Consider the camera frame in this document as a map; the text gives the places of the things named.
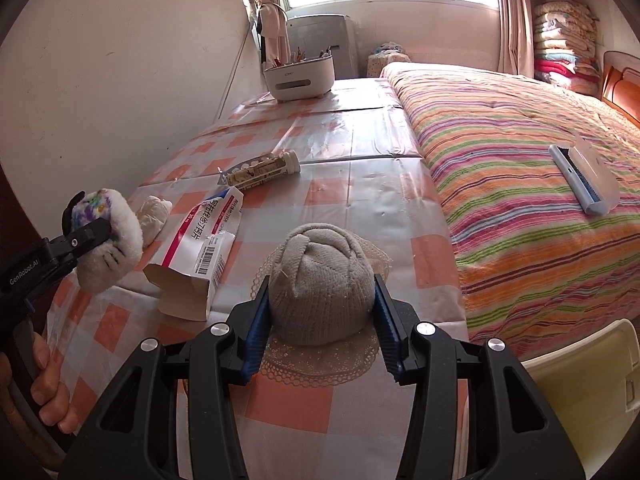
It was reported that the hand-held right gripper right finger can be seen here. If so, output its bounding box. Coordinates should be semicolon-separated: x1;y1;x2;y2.
372;274;586;480

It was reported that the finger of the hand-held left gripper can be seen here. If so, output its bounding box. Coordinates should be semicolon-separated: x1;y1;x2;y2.
60;216;112;261

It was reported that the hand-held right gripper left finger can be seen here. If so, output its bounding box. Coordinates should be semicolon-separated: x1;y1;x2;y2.
59;276;273;480

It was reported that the white cat plush toy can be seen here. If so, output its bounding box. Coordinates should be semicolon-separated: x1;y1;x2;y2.
62;188;146;293

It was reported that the white tissue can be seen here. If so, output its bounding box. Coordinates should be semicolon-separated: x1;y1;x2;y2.
136;196;173;246

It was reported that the beige knit lace hat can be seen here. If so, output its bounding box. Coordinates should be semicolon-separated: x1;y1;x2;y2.
251;223;393;388

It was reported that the white red medicine box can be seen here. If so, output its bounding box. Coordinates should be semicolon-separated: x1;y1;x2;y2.
142;185;244;322

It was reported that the cream plastic bin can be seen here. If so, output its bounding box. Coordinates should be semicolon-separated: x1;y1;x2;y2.
522;319;640;480

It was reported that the person's left hand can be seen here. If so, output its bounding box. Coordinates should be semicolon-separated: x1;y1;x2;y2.
29;332;80;433

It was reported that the brown wooden door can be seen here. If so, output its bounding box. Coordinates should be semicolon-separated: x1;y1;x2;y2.
0;160;48;256

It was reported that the printed tablet tube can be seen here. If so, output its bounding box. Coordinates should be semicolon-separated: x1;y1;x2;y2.
225;150;301;191

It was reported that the striped bed blanket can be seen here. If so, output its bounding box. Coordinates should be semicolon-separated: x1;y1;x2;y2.
380;62;640;361

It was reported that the orange checked tablecloth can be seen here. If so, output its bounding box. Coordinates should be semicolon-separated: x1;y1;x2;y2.
42;77;471;480

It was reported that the white blue bed brush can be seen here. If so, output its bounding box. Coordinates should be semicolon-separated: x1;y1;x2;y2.
548;140;621;218

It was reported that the white desk organizer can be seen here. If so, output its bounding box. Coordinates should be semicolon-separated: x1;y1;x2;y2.
263;47;335;103

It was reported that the cloth covered stool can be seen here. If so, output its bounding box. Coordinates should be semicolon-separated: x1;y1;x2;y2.
367;42;413;79

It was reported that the white hanging cloth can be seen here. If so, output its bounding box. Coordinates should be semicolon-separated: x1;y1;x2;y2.
257;2;292;66

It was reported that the white air cooler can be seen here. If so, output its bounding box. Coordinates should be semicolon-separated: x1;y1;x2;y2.
287;14;358;81

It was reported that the stack of folded quilts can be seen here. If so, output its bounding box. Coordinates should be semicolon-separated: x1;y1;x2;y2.
531;0;601;97

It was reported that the wooden bed headboard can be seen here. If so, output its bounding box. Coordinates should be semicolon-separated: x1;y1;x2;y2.
597;50;640;128

